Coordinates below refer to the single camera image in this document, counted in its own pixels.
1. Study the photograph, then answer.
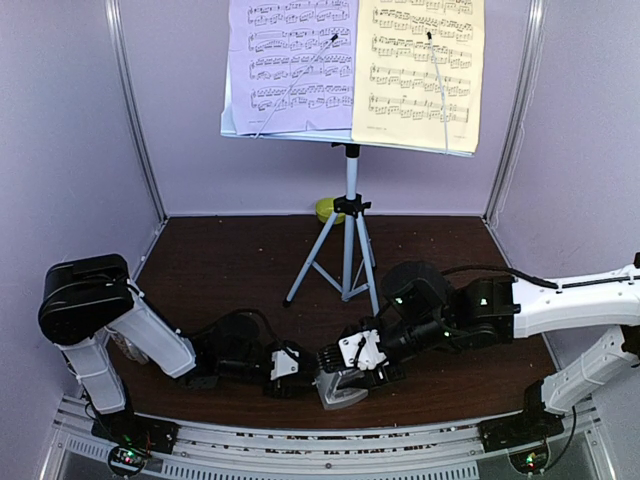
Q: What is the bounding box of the white metronome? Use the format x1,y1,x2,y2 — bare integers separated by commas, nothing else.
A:
314,369,369,411

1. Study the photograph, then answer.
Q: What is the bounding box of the white perforated music stand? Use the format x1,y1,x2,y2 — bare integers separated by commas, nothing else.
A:
221,28,379,312

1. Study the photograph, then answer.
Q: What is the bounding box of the yellow sheet music page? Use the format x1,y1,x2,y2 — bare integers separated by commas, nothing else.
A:
351,0,485,156

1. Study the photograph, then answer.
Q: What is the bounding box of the purple sheet music page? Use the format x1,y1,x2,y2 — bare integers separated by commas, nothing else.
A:
228,0,359,136

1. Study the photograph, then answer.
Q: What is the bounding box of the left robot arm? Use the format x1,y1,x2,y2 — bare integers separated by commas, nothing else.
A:
38,254,316,455

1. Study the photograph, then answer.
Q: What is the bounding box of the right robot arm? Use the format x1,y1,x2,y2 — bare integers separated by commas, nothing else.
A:
353,261,639,451

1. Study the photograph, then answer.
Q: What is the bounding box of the green plastic bowl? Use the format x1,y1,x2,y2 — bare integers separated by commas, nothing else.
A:
315,197,334,224

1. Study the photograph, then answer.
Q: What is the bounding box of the patterned ceramic mug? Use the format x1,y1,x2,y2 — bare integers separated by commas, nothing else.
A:
111,333,149,365

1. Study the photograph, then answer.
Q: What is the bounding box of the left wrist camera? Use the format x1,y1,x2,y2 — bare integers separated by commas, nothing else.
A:
270,342,317,382

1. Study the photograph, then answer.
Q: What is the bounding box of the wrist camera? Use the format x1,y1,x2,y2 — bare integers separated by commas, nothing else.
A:
317,329,389,373
270,342,317,382

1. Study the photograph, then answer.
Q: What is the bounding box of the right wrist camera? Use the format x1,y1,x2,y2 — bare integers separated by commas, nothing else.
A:
317,329,389,373

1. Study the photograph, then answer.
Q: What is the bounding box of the metal front base rail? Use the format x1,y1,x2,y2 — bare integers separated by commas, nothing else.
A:
36,398,617,479

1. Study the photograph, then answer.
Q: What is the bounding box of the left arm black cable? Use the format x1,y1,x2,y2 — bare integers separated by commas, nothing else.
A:
174,308,274,346

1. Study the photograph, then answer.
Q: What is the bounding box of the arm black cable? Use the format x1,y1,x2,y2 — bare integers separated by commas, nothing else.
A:
174,308,274,346
442,264,559,290

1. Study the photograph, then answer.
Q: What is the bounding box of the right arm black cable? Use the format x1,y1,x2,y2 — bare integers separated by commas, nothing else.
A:
442,264,559,290

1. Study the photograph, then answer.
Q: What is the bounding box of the right aluminium corner post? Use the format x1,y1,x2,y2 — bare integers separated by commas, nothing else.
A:
484,0,548,229

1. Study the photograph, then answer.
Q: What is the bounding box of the aluminium corner post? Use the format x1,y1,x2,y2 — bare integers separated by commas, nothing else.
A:
105,0,168,224
484,0,548,229

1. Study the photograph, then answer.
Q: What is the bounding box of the left aluminium corner post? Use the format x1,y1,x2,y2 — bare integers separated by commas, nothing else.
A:
105,0,168,224

